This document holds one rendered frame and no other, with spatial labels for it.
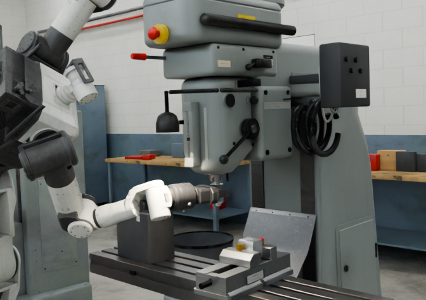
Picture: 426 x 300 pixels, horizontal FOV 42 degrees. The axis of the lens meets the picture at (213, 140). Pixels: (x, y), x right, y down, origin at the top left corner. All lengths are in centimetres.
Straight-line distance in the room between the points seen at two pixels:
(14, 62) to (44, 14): 946
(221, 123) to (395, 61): 452
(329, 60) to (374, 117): 444
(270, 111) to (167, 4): 51
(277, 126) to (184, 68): 40
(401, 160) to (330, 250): 349
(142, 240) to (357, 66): 99
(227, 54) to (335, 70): 35
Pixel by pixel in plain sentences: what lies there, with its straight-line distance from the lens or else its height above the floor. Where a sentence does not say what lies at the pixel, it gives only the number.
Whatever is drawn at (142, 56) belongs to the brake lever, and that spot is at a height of 170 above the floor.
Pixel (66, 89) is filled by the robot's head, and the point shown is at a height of 160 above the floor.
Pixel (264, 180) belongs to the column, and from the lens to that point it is 225.
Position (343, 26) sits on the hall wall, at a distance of 651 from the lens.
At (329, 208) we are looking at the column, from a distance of 214.
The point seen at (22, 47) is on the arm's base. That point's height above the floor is 175.
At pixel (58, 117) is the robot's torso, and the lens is 175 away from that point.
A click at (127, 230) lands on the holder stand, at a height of 107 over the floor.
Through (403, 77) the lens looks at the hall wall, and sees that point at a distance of 614.
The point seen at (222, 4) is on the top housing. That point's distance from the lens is 177.
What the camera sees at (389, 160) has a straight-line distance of 567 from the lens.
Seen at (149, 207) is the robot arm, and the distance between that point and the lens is 178.
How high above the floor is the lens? 152
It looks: 3 degrees down
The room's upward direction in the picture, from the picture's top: 2 degrees counter-clockwise
